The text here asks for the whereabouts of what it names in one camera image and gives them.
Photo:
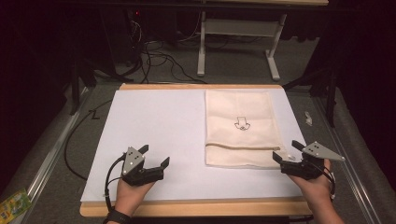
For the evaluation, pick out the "white metal desk frame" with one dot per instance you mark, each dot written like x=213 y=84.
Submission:
x=236 y=28

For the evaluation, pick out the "black metal stand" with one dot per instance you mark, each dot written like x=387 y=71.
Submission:
x=330 y=102
x=75 y=90

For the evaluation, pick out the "black wristwatch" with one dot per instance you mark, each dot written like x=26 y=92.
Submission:
x=118 y=216

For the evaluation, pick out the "black computer tower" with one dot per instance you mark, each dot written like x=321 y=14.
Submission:
x=134 y=34

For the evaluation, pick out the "cream cloth zipper bag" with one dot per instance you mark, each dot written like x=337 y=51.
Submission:
x=236 y=105

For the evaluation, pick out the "white table sheet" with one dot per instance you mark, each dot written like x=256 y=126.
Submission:
x=155 y=124

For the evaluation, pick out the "person's left hand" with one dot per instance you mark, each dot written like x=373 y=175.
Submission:
x=130 y=194

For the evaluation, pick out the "green printed packet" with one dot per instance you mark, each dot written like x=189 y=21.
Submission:
x=12 y=207

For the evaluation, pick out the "person's right hand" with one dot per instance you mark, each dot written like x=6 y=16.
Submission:
x=316 y=189

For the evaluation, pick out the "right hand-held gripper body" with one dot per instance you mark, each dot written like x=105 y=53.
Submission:
x=317 y=152

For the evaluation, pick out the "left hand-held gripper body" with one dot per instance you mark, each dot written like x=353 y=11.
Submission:
x=133 y=163

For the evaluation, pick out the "metal floor rail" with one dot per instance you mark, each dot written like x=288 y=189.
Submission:
x=51 y=155
x=345 y=155

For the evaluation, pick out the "small white plastic scrap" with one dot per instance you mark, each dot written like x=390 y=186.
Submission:
x=308 y=118

